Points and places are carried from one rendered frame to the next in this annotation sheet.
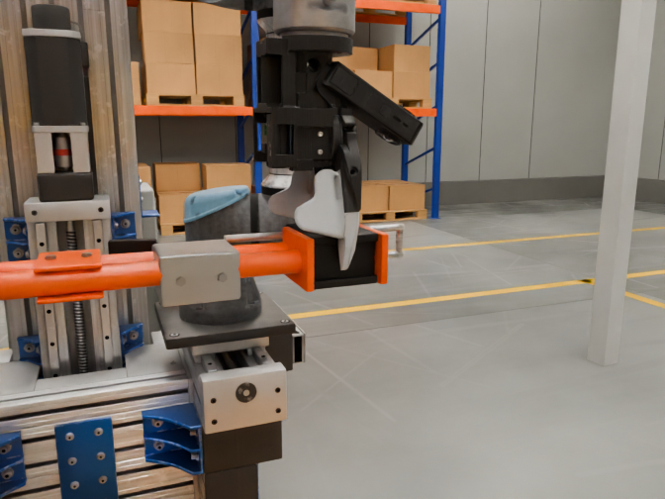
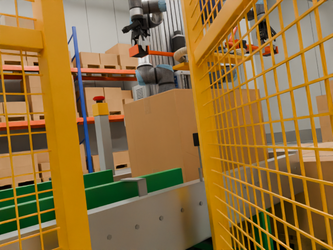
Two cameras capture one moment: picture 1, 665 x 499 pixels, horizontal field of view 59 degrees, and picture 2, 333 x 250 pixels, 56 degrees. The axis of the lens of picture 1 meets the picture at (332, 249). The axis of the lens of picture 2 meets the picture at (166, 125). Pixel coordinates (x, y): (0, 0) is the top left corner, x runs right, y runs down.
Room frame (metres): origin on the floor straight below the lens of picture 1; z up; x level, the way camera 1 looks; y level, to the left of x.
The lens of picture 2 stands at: (-1.23, 1.34, 0.76)
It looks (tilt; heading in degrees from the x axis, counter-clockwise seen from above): 2 degrees up; 343
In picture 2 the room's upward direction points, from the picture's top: 7 degrees counter-clockwise
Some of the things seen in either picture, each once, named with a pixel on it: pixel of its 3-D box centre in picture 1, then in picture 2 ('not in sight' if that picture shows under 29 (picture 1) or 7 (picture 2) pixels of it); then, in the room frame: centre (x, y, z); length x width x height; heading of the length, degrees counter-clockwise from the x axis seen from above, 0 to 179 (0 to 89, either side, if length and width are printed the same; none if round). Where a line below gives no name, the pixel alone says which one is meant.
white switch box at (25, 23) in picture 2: not in sight; (18, 31); (-0.52, 1.43, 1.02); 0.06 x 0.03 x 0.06; 117
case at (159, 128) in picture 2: not in sight; (197, 135); (0.26, 0.73, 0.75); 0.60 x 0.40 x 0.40; 113
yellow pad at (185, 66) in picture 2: not in sight; (199, 65); (0.43, 0.59, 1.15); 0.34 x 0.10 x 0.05; 112
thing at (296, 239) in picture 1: (333, 254); (269, 50); (0.57, 0.00, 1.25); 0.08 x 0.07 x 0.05; 112
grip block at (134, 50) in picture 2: not in sight; (139, 51); (0.47, 0.93, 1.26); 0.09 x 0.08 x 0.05; 22
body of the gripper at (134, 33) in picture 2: not in sight; (139, 28); (0.48, 0.91, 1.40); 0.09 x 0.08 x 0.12; 113
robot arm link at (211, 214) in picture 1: (222, 223); (214, 75); (1.05, 0.20, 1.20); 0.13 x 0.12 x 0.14; 97
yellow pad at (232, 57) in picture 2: not in sight; (224, 55); (0.26, 0.52, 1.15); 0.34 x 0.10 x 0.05; 112
